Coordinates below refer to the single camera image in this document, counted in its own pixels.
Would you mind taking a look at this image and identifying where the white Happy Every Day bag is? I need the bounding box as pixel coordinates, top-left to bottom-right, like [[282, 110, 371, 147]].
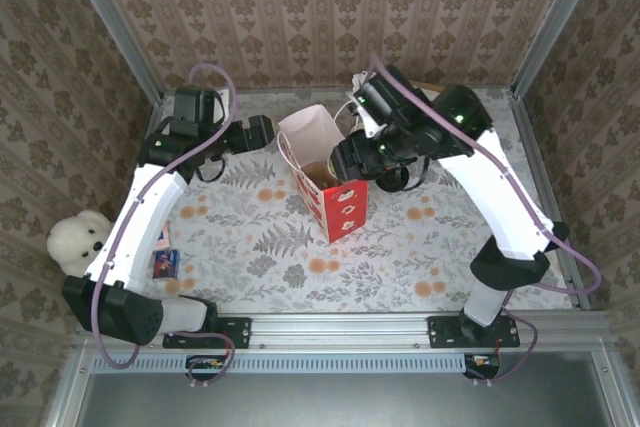
[[276, 101, 370, 246]]

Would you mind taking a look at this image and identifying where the white paper-wrapped straw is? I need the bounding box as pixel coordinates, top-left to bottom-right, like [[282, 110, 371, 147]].
[[349, 71, 374, 98]]

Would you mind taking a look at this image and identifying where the floral table cover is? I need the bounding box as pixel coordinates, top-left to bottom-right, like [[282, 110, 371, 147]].
[[122, 89, 591, 316]]

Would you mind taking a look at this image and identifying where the small blue packet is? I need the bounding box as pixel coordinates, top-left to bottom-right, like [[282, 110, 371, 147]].
[[152, 249, 181, 279]]

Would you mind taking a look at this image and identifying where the white teddy bear plush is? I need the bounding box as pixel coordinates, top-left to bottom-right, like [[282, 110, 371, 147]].
[[46, 209, 119, 278]]

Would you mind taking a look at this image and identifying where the black controller board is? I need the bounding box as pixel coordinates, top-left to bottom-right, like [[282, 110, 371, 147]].
[[185, 354, 227, 381], [462, 352, 502, 380]]

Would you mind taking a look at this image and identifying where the grey metal cabinet panel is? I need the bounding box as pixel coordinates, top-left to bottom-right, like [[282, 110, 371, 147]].
[[42, 346, 640, 427]]

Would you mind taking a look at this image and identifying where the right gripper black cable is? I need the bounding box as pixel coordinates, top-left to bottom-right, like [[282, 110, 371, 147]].
[[398, 156, 432, 194]]

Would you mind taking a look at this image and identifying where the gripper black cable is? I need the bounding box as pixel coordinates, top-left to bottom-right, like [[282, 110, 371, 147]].
[[398, 156, 432, 194], [194, 156, 227, 185]]

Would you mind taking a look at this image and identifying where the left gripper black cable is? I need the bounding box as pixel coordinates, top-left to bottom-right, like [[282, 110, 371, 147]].
[[194, 156, 227, 185]]

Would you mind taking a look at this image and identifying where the aluminium side rail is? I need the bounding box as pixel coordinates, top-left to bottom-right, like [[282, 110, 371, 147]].
[[506, 89, 594, 311], [134, 96, 166, 158]]

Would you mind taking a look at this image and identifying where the aluminium frame post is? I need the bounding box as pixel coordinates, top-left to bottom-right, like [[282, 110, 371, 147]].
[[508, 0, 610, 101], [58, 0, 166, 107]]

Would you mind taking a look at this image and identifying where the grey slotted cable duct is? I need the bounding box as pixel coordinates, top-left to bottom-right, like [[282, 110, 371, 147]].
[[92, 352, 471, 374]]

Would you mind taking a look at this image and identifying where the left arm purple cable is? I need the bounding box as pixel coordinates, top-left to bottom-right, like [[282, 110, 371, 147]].
[[94, 63, 239, 391]]

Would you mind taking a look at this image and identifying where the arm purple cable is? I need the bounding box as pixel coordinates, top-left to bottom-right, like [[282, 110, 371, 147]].
[[367, 52, 604, 388], [94, 63, 239, 391]]

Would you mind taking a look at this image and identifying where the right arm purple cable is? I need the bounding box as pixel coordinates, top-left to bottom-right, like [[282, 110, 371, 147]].
[[367, 52, 604, 388]]

